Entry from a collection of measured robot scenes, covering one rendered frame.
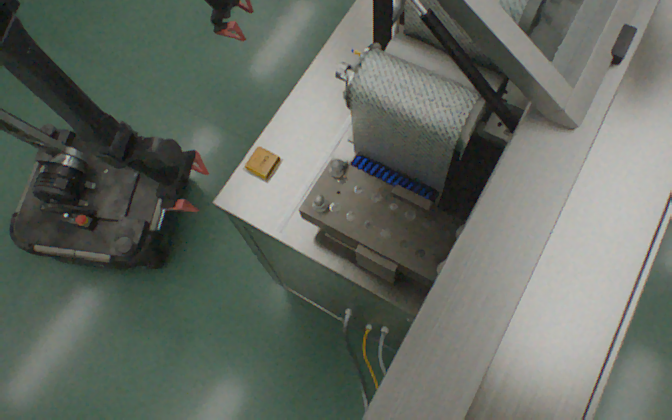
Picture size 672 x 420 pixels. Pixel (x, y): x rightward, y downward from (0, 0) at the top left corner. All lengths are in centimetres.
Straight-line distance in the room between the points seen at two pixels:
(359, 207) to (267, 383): 115
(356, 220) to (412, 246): 14
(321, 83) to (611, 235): 97
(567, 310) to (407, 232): 52
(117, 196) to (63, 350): 67
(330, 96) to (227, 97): 124
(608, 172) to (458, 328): 43
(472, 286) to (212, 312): 185
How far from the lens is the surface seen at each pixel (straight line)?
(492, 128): 107
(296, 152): 148
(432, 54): 122
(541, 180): 62
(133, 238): 222
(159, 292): 243
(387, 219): 124
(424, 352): 55
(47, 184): 231
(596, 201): 88
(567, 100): 64
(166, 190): 125
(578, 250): 84
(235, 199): 145
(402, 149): 118
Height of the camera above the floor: 219
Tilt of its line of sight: 67 degrees down
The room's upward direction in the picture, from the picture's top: 11 degrees counter-clockwise
